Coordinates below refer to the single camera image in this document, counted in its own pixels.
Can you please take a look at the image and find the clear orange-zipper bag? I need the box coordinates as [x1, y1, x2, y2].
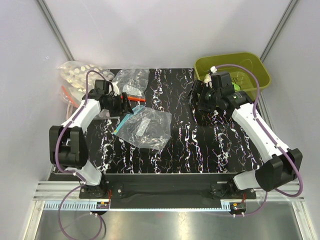
[99, 68, 149, 102]

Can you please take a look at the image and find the green vegetable toy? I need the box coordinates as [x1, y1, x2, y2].
[232, 83, 241, 92]

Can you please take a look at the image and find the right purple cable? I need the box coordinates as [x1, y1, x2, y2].
[209, 63, 303, 217]

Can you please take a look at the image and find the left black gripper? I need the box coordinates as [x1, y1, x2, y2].
[104, 92, 134, 117]

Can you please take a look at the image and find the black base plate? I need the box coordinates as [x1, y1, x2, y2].
[79, 173, 257, 211]

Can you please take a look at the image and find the white cauliflower toy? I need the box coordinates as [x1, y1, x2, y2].
[203, 74, 213, 89]

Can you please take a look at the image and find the clear blue-zipper bag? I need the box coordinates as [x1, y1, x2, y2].
[113, 105, 172, 151]

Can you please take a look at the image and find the clear red-zipper bag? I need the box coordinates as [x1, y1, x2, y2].
[60, 85, 85, 109]

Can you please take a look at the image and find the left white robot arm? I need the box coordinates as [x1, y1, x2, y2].
[49, 89, 133, 198]

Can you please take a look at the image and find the bag of white discs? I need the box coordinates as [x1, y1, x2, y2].
[57, 61, 115, 93]

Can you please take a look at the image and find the purple cable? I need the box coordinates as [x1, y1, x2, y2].
[209, 63, 303, 217]
[54, 69, 111, 240]

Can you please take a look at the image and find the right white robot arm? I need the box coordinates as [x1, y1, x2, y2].
[186, 79, 304, 199]

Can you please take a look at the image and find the black marble pattern mat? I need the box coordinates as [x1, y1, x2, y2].
[84, 68, 263, 174]

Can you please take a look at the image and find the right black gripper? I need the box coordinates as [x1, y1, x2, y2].
[182, 79, 221, 113]

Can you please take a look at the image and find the olive green plastic bin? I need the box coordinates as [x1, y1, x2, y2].
[194, 52, 271, 100]

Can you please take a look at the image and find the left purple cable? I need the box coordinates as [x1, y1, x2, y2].
[54, 69, 111, 240]

